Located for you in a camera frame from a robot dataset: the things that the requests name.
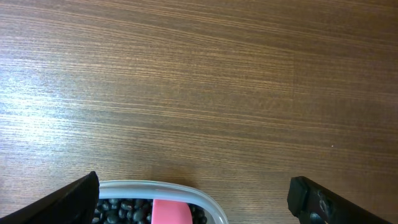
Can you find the pink scoop blue handle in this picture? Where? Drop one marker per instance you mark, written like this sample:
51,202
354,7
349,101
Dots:
170,212

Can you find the clear plastic container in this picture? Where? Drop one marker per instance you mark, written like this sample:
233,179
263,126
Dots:
147,189

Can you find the black beans in container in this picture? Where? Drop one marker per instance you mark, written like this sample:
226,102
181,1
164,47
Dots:
135,211

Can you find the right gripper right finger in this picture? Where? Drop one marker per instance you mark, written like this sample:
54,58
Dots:
312,203

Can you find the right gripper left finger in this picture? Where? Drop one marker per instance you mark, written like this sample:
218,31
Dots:
75,203

